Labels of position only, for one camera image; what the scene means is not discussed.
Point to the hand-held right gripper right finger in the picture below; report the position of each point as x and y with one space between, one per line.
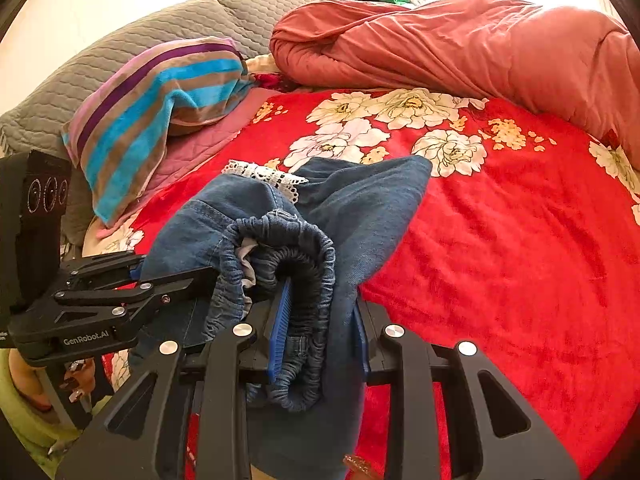
363 347

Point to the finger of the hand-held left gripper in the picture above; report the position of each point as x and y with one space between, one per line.
100 266
150 290

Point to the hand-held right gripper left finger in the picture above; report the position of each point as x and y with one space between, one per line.
280 332

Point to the blue denim pants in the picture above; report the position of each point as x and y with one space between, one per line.
360 220

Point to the person's left hand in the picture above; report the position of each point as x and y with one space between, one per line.
25 382

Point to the pink quilted sheet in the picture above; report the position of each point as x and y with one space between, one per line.
200 147

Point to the red floral blanket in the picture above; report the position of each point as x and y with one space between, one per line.
500 260

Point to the striped towel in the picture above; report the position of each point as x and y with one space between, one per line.
150 110

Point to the grey quilted pillow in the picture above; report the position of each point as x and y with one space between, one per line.
150 30

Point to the coral comforter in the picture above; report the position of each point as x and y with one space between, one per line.
450 45

